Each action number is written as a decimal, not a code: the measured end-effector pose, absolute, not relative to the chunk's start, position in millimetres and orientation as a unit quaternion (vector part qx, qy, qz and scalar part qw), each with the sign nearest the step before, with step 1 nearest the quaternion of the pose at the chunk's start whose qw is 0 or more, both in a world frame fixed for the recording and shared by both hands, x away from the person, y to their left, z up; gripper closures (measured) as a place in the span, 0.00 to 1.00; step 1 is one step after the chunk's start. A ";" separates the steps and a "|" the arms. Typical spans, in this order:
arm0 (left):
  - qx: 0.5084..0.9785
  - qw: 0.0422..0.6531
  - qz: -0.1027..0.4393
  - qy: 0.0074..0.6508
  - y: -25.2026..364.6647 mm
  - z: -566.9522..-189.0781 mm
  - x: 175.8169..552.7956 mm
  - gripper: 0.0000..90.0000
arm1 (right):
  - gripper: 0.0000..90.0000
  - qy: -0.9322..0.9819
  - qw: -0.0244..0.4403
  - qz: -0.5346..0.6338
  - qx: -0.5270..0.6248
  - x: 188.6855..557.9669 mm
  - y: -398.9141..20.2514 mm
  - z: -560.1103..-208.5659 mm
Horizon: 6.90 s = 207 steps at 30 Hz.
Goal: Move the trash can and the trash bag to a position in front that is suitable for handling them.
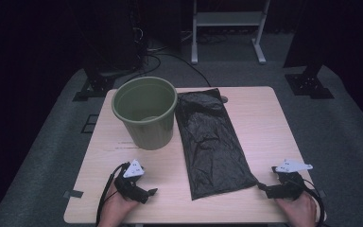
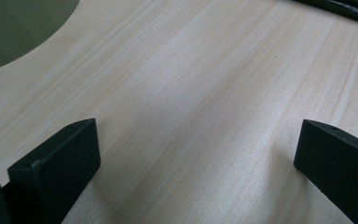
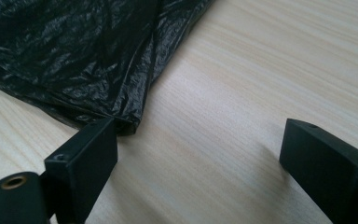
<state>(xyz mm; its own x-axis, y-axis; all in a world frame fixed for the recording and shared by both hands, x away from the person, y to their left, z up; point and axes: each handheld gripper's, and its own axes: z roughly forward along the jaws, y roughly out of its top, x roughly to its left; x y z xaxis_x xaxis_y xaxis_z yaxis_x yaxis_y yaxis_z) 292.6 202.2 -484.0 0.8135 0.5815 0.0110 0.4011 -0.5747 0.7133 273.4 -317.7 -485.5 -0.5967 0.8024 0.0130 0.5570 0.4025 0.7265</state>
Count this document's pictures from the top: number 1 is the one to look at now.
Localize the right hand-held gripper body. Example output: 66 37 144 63
267 158 314 201

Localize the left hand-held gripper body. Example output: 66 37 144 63
112 159 151 204

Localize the green plastic trash bin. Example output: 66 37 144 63
111 76 179 151

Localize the black plastic garbage bag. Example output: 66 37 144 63
174 88 259 201

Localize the person's right hand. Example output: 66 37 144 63
275 192 318 227

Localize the person's left hand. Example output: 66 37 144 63
98 190 140 227

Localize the grey tape strip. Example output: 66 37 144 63
63 189 84 200

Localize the black floor tape outline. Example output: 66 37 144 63
80 113 99 134

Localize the black stand base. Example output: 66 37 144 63
72 67 117 102
284 62 335 100

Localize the black equipment cabinet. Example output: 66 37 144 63
83 0 147 72

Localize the white metal stand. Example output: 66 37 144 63
191 0 271 65

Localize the right hand-held gripper black cable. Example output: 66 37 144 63
302 178 326 227

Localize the looped black floor cable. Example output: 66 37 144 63
120 54 163 89

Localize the long black floor cable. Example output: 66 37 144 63
145 52 212 88

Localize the bundle of black cables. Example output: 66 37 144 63
198 31 232 45

